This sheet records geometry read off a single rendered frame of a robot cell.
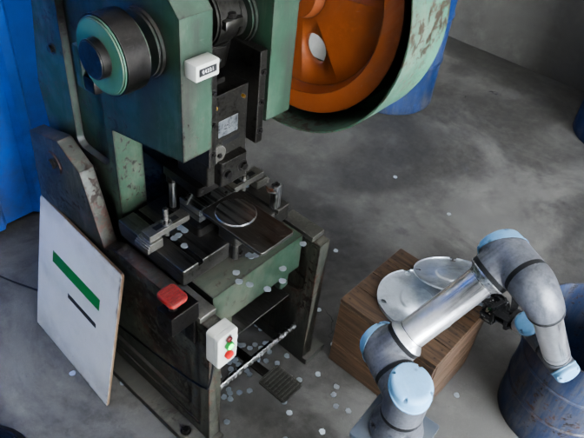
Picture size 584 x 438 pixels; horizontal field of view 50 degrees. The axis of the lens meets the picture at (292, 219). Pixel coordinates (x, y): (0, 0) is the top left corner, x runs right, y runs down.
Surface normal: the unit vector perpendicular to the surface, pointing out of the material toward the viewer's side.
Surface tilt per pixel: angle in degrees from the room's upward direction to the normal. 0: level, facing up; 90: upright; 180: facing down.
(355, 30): 90
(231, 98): 90
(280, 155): 0
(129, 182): 90
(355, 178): 0
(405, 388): 7
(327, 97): 90
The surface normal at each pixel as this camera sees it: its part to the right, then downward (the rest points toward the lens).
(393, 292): 0.09, -0.75
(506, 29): -0.66, 0.45
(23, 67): 0.74, 0.49
